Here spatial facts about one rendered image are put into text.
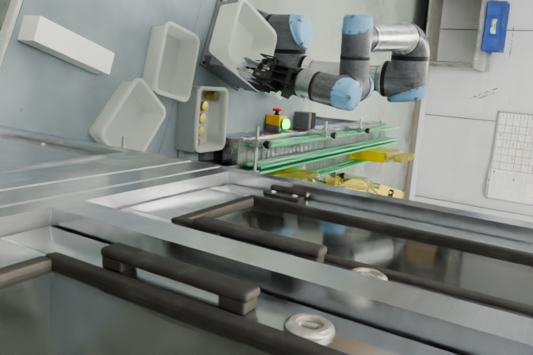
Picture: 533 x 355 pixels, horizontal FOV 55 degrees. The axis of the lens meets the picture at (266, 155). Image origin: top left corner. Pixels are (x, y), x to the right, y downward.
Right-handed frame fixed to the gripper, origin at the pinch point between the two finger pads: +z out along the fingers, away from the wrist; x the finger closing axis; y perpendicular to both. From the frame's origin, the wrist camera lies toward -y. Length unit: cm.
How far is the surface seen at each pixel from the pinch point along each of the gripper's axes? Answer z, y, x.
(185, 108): 30.5, -19.1, 13.8
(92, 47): 28.1, 26.0, 10.5
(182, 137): 29.7, -22.1, 23.1
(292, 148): 22, -84, 9
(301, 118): 34, -103, -8
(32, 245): -45, 80, 40
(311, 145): 23, -103, 3
